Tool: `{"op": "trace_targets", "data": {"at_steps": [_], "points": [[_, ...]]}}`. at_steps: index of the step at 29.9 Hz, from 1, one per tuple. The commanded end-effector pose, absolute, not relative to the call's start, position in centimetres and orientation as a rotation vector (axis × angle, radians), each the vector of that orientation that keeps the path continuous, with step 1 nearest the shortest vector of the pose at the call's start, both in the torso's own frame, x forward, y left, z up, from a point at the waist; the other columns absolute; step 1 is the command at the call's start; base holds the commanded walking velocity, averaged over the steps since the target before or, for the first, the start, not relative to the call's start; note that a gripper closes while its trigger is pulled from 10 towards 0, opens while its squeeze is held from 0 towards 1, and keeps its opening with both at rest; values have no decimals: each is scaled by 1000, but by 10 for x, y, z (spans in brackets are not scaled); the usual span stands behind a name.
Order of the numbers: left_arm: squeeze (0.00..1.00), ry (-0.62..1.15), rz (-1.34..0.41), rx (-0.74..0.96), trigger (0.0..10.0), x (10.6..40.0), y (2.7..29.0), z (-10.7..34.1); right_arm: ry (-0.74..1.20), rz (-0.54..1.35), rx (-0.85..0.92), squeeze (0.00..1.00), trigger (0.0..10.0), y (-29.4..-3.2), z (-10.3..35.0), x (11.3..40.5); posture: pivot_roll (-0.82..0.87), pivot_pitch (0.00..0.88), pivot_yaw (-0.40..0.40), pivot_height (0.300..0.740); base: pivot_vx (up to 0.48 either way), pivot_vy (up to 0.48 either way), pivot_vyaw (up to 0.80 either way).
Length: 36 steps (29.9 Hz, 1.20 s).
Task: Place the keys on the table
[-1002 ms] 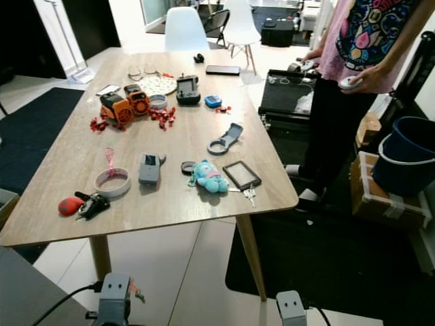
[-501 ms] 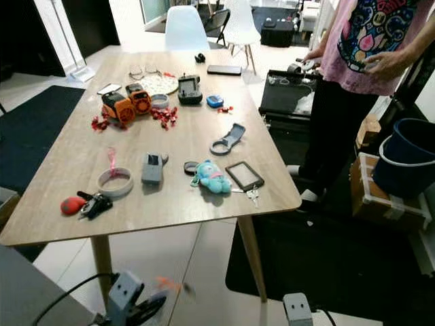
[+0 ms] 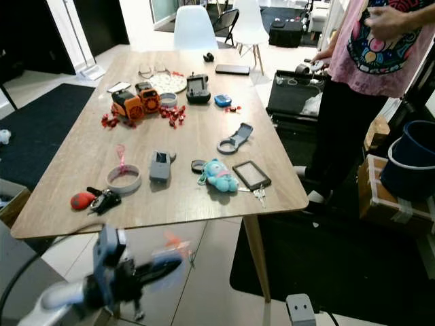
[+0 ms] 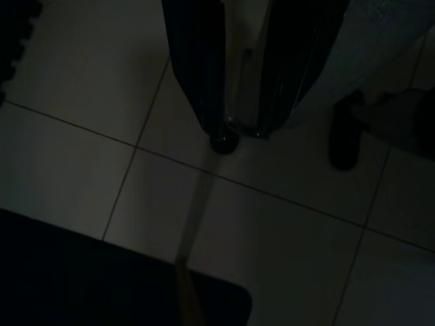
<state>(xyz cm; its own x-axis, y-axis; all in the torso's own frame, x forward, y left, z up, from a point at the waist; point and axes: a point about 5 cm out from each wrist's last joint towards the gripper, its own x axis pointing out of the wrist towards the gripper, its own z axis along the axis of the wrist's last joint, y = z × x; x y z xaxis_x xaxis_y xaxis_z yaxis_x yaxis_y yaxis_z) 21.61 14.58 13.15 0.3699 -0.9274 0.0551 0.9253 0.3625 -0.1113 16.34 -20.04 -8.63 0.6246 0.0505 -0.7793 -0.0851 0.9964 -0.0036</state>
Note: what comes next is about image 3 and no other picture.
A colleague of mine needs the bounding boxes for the silver keys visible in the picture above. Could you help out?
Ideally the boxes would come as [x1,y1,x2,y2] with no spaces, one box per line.
[251,187,268,207]

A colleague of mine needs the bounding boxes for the grey key fob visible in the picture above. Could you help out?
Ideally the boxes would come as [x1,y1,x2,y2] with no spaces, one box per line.
[149,151,173,183]

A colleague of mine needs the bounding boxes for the white round plate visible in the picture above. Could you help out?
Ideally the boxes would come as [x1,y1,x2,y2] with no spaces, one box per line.
[148,71,188,94]

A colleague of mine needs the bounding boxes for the white door frame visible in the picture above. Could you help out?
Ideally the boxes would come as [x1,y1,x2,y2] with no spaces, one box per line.
[49,0,108,82]

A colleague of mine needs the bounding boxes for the black crate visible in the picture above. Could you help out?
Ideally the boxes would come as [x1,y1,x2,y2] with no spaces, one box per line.
[266,68,331,128]

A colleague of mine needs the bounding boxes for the light wooden table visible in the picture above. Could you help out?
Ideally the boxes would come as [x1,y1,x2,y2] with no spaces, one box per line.
[10,49,310,304]

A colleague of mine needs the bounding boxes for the black car key bunch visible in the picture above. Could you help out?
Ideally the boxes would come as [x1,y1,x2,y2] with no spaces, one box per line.
[86,187,122,216]

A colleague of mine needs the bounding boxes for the large grey tape ring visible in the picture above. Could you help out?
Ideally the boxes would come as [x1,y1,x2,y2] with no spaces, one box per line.
[107,164,143,195]

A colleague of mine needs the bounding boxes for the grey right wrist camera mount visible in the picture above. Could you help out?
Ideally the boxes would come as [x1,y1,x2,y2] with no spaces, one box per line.
[285,293,317,326]

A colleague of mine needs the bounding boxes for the blue plush keychain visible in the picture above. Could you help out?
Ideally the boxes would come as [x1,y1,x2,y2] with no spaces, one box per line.
[198,158,239,194]

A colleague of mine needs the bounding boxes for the black smartphone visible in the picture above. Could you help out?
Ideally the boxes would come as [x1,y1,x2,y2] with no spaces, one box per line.
[215,64,251,76]

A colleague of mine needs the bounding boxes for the pink lanyard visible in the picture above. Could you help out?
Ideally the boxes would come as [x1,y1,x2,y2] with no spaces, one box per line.
[115,143,131,176]

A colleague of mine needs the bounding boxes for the red plush ball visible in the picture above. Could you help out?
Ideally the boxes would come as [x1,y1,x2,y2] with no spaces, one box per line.
[71,192,97,211]

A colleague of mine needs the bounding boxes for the black card holder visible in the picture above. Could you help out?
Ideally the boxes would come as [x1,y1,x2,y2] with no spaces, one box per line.
[232,160,273,192]

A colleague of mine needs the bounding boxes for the white plastic bag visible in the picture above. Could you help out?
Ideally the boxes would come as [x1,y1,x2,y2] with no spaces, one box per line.
[302,92,328,116]

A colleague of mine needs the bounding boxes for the dark blue bucket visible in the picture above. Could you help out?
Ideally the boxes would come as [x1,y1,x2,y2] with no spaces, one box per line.
[379,120,435,202]

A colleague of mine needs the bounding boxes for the dark carpet rug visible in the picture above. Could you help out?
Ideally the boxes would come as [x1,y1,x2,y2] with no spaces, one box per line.
[230,122,435,326]
[0,83,90,192]

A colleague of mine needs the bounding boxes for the grey loop-ended strap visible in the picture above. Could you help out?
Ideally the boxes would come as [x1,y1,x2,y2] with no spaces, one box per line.
[217,122,254,156]

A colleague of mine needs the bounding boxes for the black folding chair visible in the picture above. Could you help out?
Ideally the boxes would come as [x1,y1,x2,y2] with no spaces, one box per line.
[211,8,236,43]

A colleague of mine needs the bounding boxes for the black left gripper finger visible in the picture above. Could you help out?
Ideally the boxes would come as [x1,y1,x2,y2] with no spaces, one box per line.
[137,266,176,283]
[139,252,184,270]

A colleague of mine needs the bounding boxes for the person's right hand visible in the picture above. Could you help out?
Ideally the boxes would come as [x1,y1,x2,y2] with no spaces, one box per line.
[311,51,334,72]

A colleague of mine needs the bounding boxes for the wooden crate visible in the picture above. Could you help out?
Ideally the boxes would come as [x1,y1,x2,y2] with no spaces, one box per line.
[0,187,32,229]

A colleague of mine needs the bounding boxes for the small blue gadget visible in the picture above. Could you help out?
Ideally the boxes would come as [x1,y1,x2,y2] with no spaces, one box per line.
[214,94,233,109]

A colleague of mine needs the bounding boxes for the black handheld device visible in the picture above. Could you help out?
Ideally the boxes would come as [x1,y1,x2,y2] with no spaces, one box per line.
[186,73,211,105]

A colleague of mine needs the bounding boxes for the person in pink shirt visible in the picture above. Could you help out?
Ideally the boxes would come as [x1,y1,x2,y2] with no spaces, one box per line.
[294,0,435,206]

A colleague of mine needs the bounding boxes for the person's left hand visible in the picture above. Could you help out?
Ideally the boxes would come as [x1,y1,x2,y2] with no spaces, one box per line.
[366,7,412,40]

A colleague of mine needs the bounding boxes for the taped cardboard box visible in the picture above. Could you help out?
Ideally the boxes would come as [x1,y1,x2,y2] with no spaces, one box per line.
[358,154,435,236]

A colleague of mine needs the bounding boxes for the orange toy robot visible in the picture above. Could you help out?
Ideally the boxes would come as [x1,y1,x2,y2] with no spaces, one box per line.
[112,81,162,124]

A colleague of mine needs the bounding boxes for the white plastic chair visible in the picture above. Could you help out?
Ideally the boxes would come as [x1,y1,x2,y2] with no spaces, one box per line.
[173,5,219,51]
[233,0,270,75]

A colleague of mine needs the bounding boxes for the thin-framed eyeglasses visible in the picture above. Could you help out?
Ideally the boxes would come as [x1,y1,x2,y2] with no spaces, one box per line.
[139,62,171,77]

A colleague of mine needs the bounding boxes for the small grey tape roll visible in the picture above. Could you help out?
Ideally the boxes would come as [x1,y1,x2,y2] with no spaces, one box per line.
[160,92,178,109]

